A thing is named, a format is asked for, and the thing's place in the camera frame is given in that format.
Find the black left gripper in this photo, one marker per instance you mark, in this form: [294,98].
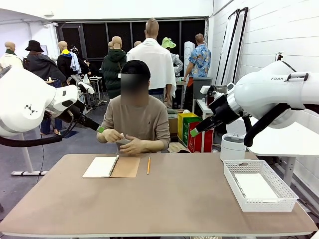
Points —
[74,113]

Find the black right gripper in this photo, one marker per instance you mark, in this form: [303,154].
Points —
[223,109]

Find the spiral notebook brown cover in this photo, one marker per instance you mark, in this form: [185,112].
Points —
[104,166]

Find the yellow pencil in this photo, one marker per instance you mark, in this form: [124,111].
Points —
[148,165]

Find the white torn notebook sheet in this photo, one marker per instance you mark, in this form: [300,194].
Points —
[254,186]

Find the person's left forearm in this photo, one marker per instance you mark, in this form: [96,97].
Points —
[152,146]

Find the person's right forearm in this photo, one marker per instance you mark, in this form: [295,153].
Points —
[101,137]

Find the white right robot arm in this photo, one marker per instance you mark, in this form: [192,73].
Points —
[261,94]

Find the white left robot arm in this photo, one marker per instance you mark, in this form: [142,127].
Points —
[22,99]

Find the person's right hand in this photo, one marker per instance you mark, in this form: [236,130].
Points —
[112,136]

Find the person's left hand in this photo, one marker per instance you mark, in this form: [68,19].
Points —
[133,147]

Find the green bag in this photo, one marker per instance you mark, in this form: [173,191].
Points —
[185,132]

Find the small white table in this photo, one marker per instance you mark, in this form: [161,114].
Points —
[200,104]

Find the yellow bag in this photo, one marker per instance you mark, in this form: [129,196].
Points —
[181,124]

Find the cardboard box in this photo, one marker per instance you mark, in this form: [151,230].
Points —
[173,125]

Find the grey folded cloth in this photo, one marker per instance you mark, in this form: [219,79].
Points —
[173,115]

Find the white lidded trash bin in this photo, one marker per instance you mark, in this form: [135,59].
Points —
[231,149]

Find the grey flat tool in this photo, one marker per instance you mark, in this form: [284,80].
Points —
[221,86]

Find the grey bin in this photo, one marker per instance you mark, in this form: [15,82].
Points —
[198,82]

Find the white background desk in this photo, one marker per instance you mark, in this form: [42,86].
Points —
[96,78]

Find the person in beige sweater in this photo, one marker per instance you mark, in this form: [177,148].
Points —
[147,119]

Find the dark-haired background person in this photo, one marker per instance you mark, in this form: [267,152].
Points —
[85,67]

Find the dark green jacket mannequin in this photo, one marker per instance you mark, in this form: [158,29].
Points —
[109,69]

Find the yellow scarf mannequin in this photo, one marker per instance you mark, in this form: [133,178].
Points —
[65,62]

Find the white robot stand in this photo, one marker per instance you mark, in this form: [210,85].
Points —
[26,154]

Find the black hat mannequin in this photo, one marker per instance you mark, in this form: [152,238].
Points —
[40,67]

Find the white draped mannequin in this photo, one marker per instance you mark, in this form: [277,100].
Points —
[159,64]

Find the tall white appliance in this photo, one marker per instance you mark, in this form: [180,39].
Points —
[188,48]

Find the black-framed white panel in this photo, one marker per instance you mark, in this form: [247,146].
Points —
[229,37]
[240,49]

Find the green hat mannequin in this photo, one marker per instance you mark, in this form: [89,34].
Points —
[168,42]

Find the black tripod stand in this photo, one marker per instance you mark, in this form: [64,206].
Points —
[280,56]

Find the cream jacket mannequin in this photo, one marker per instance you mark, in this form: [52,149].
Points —
[10,59]

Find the white perforated plastic basket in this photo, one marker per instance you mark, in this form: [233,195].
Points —
[286,196]

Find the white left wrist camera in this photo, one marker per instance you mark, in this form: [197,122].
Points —
[86,87]

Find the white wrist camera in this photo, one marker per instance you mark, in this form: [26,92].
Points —
[205,89]
[86,87]

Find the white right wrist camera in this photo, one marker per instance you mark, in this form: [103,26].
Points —
[205,89]

